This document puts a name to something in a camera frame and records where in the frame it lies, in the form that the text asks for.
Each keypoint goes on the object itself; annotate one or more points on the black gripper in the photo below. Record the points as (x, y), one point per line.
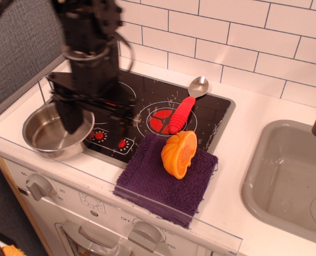
(92, 85)

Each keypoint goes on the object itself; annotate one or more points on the metal pot with wire handle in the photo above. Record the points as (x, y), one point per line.
(44, 132)

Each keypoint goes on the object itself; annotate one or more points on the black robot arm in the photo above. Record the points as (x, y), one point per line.
(91, 47)

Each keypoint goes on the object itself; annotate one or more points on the black toy stovetop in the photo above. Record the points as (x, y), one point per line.
(156, 101)

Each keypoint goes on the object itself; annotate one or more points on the purple towel cloth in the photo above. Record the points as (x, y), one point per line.
(146, 183)

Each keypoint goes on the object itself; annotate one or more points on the orange plastic squash half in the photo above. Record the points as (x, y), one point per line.
(178, 153)

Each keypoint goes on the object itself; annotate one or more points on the grey timer knob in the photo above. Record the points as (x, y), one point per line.
(38, 186)

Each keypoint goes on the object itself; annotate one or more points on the white toy oven front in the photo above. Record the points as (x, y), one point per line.
(74, 223)

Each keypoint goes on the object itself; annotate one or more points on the grey oven knob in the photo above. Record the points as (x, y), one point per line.
(145, 235)

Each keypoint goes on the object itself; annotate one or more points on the orange object on floor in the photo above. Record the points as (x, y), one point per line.
(10, 250)

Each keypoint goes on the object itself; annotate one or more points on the grey sink basin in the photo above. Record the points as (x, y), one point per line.
(280, 185)

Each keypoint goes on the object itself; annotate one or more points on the spoon with red handle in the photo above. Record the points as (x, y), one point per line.
(197, 88)

